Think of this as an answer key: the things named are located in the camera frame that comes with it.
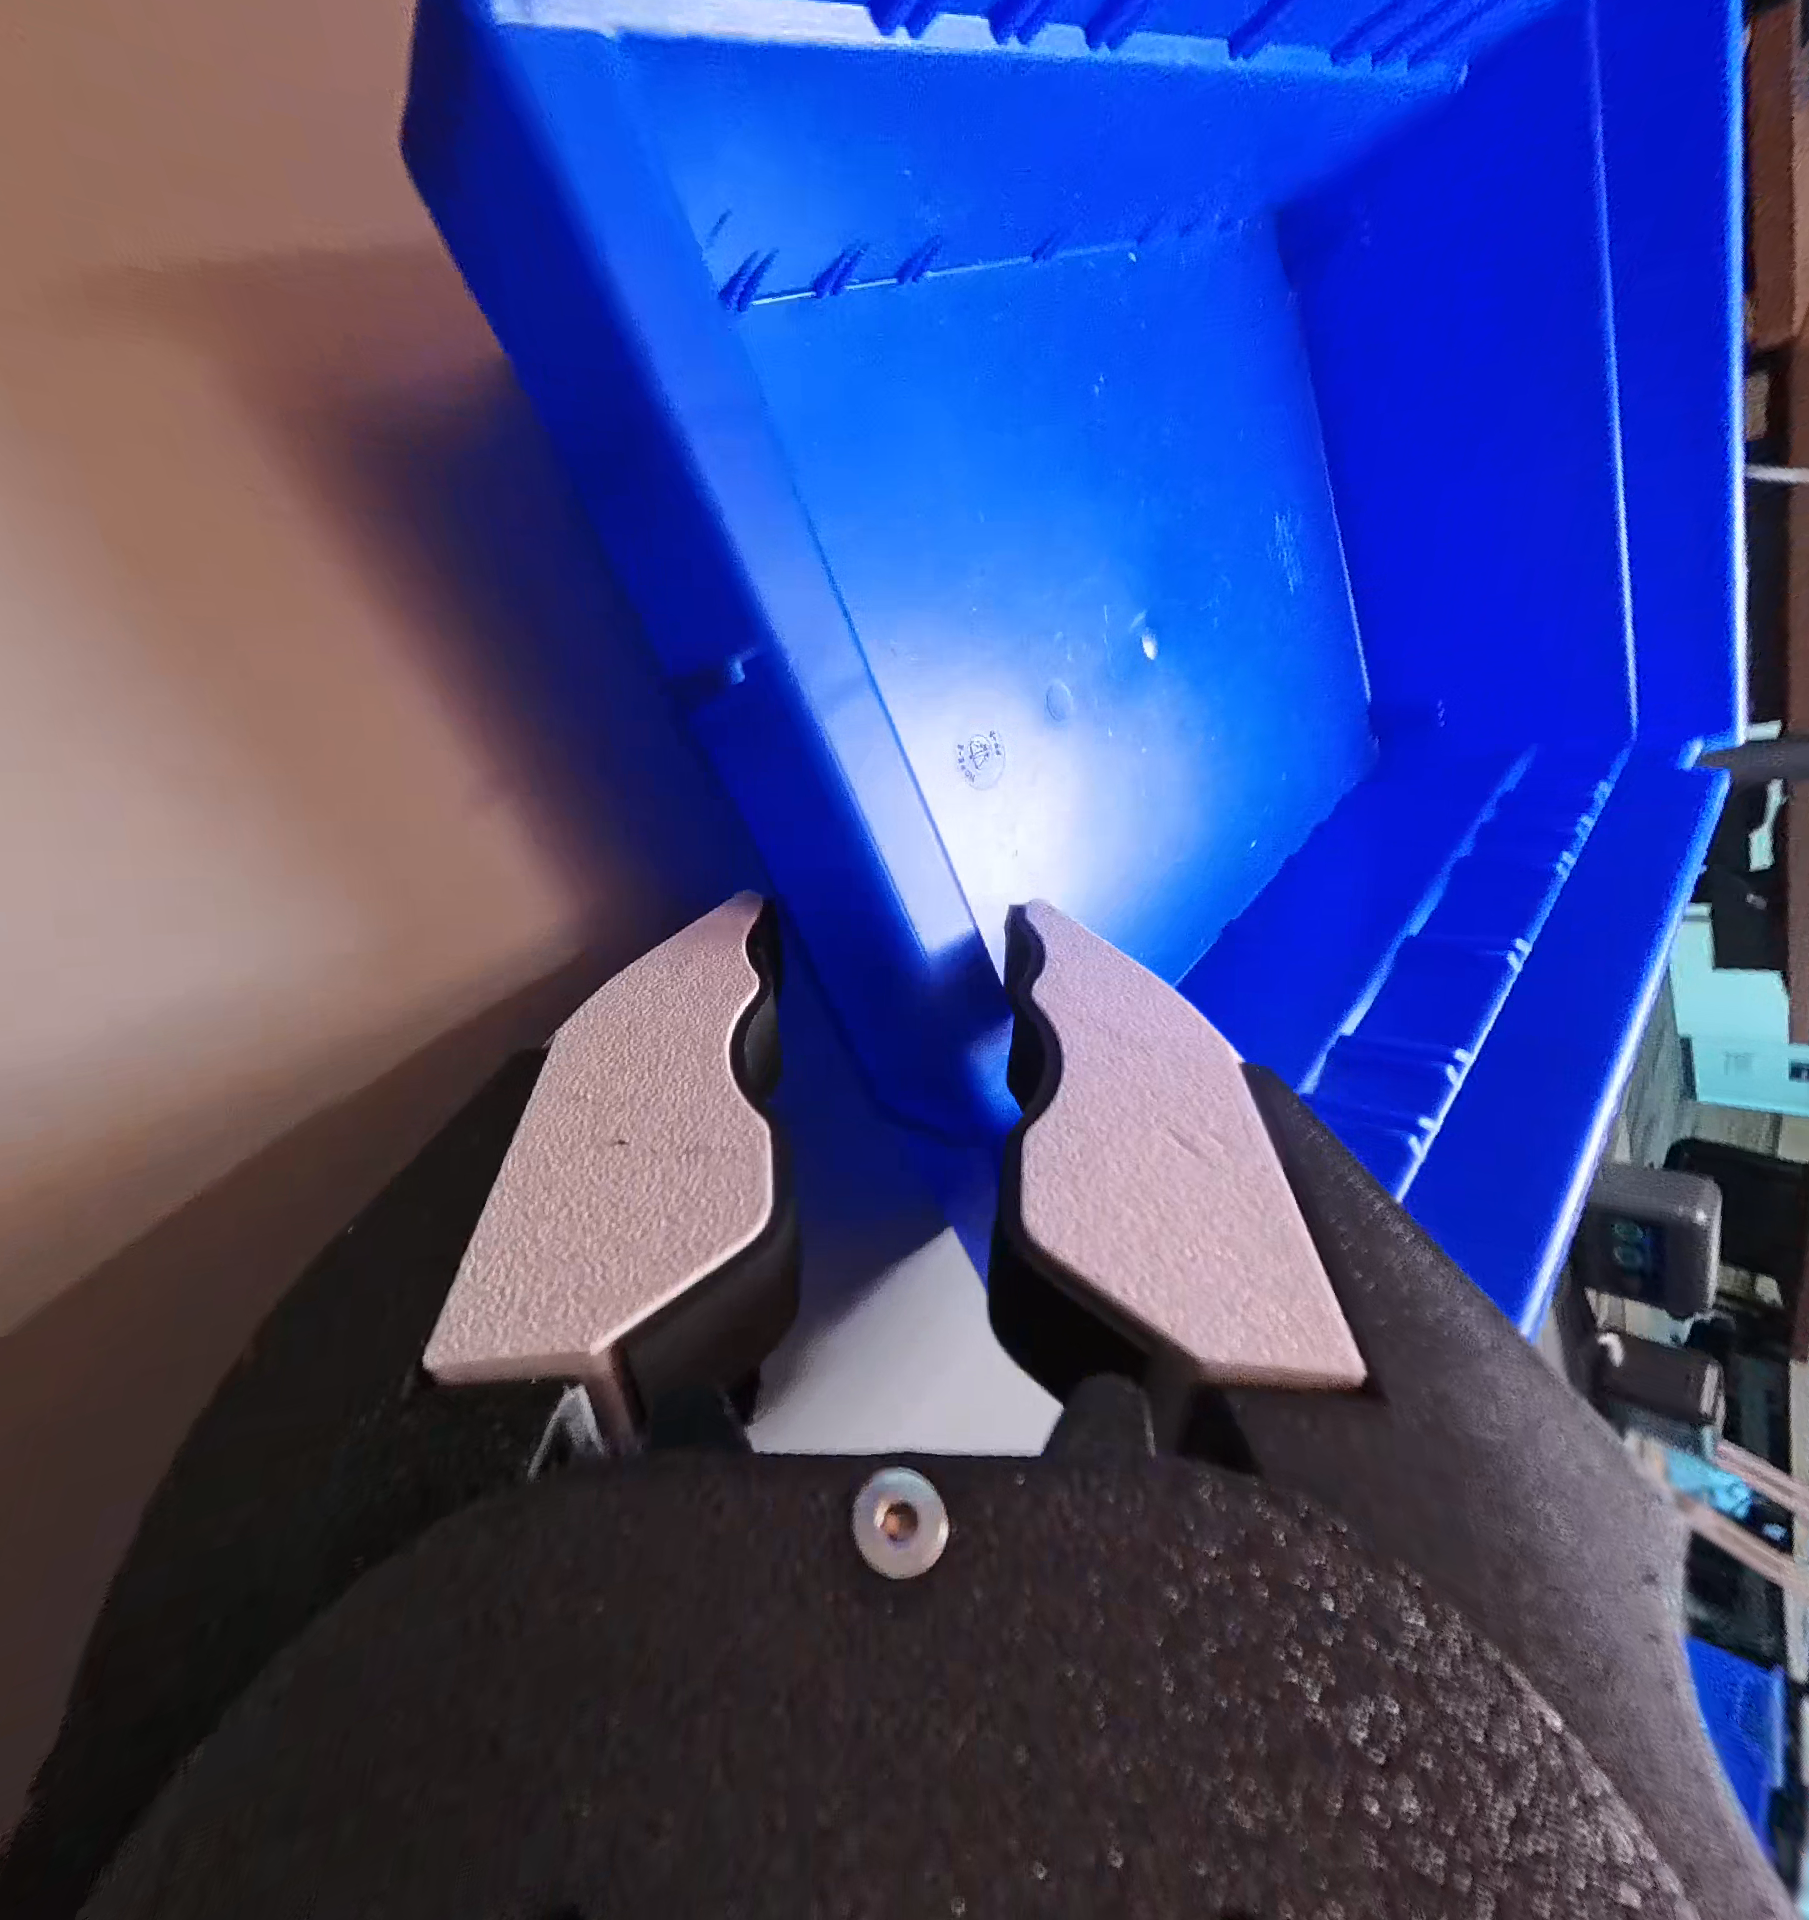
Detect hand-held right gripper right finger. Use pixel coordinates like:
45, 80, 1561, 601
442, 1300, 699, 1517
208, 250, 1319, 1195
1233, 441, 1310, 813
985, 900, 1370, 1444

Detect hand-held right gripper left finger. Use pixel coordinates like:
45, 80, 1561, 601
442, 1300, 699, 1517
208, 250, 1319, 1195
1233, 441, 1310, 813
421, 893, 804, 1452

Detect blue plastic bin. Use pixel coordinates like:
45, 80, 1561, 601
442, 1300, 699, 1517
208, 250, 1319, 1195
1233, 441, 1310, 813
399, 0, 1749, 1341
1683, 1634, 1793, 1861

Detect grey desk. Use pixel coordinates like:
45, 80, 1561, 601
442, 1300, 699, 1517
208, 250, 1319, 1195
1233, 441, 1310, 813
0, 0, 1063, 1908

